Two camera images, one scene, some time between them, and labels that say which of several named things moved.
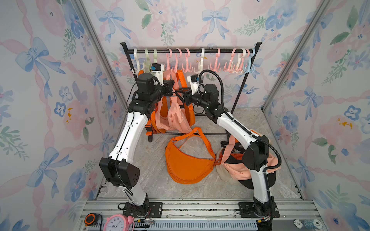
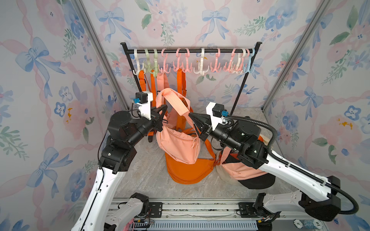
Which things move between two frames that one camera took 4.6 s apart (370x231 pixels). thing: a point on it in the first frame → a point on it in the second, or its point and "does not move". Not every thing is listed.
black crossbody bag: x=235 y=158 does not move
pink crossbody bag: x=240 y=171 does not move
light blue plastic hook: x=250 y=70 does not move
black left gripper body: x=165 y=91 → x=155 y=121
